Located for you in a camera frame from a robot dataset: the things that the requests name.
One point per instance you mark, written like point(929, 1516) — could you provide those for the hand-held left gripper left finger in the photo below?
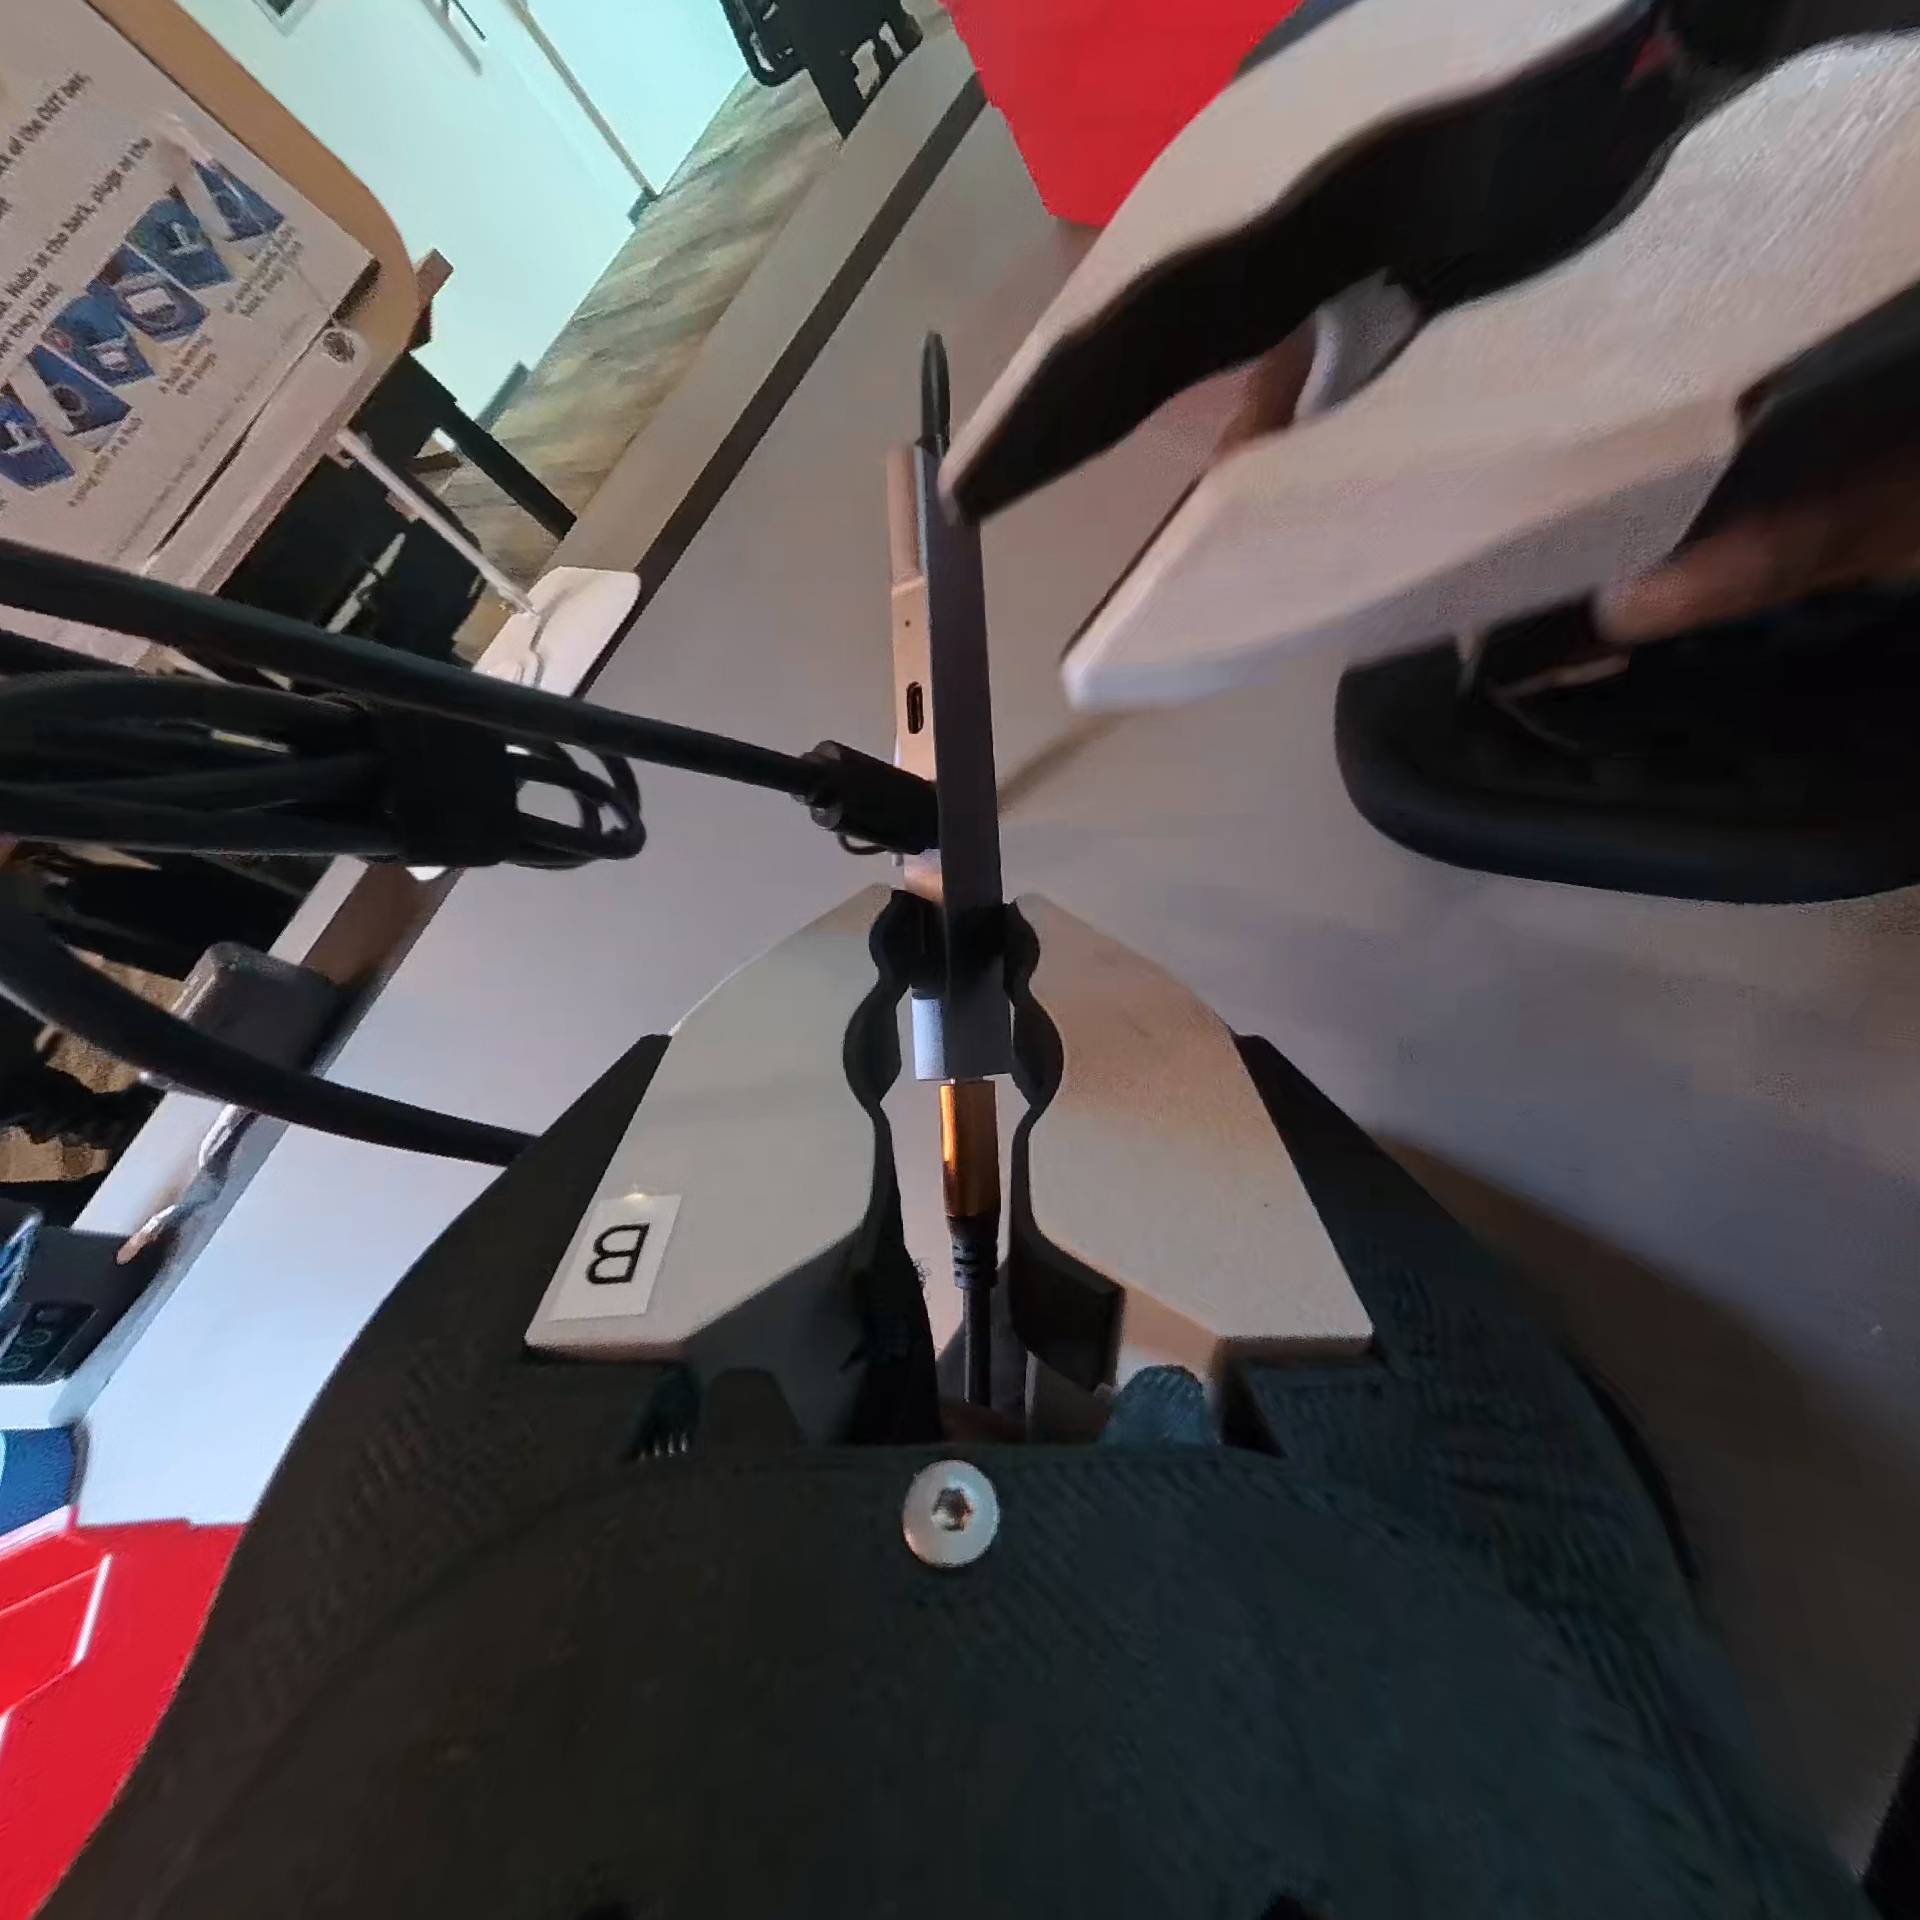
point(720, 1170)

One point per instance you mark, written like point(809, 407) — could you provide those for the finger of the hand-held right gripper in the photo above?
point(1470, 480)
point(1201, 225)

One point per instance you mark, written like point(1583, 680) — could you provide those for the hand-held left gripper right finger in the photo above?
point(1171, 1170)

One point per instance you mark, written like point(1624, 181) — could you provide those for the red plastic bin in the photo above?
point(1108, 105)

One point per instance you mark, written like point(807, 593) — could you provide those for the slim grey usb hub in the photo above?
point(960, 674)

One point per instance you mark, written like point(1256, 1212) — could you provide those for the black mesh pad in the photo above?
point(1576, 809)

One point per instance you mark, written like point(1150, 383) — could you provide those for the grey plastic block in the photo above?
point(264, 998)

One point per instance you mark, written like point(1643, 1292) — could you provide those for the white plastic block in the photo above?
point(562, 622)

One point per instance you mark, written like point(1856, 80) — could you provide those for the red white printed box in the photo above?
point(90, 1695)

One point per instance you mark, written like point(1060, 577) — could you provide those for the black metal frame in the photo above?
point(818, 53)

